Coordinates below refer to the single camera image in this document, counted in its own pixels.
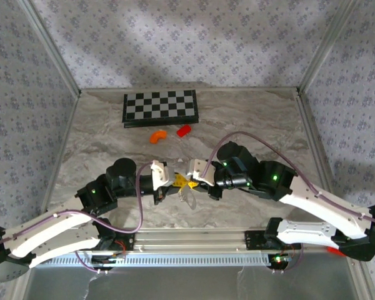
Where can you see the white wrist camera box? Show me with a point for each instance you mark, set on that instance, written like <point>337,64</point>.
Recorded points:
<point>159,175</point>
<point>197,168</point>

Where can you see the small circuit board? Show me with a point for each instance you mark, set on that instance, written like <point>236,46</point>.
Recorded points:
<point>279,259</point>
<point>107,259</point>

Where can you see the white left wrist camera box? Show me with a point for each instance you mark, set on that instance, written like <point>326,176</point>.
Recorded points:
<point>159,175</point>

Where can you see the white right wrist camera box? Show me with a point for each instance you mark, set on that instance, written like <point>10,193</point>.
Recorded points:
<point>197,168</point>

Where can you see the thin aluminium side rail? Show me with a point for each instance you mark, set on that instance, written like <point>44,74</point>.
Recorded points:
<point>60,153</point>

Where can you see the aluminium frame post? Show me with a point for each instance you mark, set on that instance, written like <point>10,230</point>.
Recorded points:
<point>50,50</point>
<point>328,47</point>

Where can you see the grey metal sheet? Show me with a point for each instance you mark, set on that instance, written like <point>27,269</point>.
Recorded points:
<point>190,284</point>

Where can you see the double aluminium side rail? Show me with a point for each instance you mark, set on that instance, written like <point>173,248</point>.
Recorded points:
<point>312,134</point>

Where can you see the small red plastic block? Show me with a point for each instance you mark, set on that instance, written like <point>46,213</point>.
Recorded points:
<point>184,130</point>

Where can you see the long aluminium edge rail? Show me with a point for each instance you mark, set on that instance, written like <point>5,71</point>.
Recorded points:
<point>190,89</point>

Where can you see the black and white chessboard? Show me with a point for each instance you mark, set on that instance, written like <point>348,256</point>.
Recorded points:
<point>159,107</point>

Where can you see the orange curved plastic block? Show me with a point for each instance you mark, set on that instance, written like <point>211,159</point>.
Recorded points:
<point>157,136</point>

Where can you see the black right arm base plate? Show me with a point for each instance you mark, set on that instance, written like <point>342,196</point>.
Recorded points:
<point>253,240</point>

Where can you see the long red plastic block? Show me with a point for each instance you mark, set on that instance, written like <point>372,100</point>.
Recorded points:
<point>336,251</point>

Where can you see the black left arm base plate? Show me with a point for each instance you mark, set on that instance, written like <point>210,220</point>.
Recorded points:
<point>128,240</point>

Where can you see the aluminium mounting rail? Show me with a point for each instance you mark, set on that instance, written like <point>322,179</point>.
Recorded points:
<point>190,239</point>

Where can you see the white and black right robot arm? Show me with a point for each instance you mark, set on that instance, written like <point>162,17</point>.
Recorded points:
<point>315,200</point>

